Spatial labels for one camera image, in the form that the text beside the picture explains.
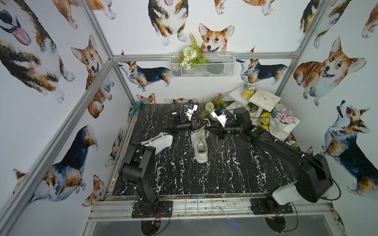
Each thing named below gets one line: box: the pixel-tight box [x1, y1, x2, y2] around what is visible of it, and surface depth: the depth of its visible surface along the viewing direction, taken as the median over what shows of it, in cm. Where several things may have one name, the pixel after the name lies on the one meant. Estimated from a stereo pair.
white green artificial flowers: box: [175, 31, 207, 71], surface depth 82 cm
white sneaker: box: [190, 126, 209, 164], surface depth 91 cm
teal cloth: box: [130, 100, 145, 118], surface depth 123 cm
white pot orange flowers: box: [211, 92, 227, 110], surface depth 105 cm
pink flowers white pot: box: [273, 107, 297, 130], surface depth 82 cm
